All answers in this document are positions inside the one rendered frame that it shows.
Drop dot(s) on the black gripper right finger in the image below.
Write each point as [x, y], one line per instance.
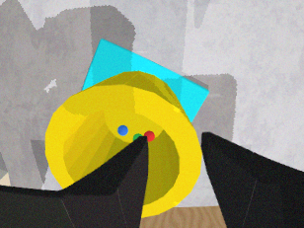
[252, 191]

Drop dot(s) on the yellow cup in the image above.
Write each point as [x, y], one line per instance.
[81, 136]

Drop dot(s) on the cream rectangular block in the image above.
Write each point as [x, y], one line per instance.
[4, 179]

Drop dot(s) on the blue marble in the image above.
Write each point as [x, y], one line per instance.
[122, 130]

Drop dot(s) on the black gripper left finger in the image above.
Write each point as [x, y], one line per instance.
[109, 197]

